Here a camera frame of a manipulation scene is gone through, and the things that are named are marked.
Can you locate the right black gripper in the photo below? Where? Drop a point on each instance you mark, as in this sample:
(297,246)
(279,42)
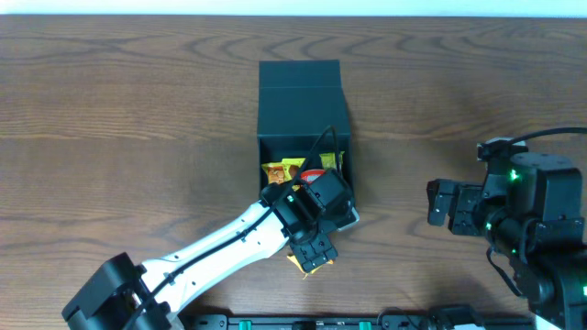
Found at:
(465,209)

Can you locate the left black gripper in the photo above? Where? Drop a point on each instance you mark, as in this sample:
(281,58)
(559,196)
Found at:
(312,250)

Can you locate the red Pringles can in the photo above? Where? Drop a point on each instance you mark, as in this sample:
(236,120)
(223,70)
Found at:
(309,176)

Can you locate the yellow chocolate wafer packet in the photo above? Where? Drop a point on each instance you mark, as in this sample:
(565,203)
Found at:
(291,166)

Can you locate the yellow orange snack packet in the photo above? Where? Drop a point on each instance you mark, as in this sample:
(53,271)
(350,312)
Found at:
(274,171)

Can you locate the silver yellow snack packet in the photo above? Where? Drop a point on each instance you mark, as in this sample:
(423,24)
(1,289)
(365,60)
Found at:
(332,161)

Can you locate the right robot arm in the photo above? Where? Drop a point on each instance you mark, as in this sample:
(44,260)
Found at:
(528,208)

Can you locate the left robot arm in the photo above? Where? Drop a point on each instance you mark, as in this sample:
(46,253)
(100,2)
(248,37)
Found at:
(151,295)

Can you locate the dark green open box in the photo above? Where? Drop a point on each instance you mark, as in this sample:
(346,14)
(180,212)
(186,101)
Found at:
(298,100)

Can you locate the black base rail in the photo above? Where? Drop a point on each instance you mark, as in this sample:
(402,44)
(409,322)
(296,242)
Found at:
(455,317)

